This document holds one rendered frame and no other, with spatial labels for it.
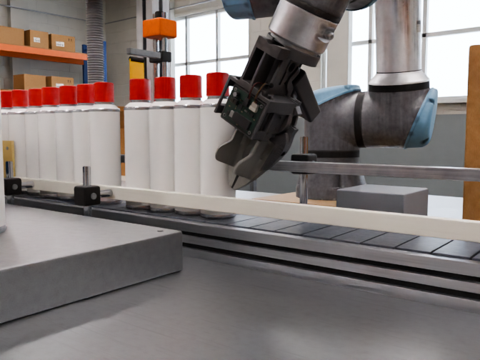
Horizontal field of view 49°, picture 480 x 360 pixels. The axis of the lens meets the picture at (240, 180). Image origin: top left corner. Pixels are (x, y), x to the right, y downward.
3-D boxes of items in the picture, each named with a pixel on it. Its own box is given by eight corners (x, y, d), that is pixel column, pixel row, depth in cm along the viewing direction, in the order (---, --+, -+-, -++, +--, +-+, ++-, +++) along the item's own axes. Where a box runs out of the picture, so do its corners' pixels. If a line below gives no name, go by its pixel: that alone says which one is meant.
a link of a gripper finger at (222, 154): (196, 178, 71) (222, 118, 68) (223, 175, 76) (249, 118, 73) (211, 191, 70) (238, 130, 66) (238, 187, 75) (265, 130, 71)
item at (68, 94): (51, 198, 97) (47, 86, 95) (75, 195, 101) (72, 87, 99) (68, 200, 94) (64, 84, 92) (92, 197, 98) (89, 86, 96)
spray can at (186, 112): (167, 213, 79) (166, 74, 77) (187, 209, 83) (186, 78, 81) (196, 216, 76) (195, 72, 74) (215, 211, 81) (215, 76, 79)
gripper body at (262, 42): (209, 115, 67) (248, 25, 62) (250, 116, 74) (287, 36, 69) (251, 146, 63) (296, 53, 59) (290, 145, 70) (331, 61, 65)
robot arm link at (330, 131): (313, 149, 120) (313, 89, 119) (372, 149, 114) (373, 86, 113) (295, 151, 109) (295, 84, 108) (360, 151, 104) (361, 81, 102)
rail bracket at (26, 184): (-1, 228, 95) (-4, 161, 94) (31, 223, 100) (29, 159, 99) (8, 229, 93) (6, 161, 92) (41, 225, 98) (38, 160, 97)
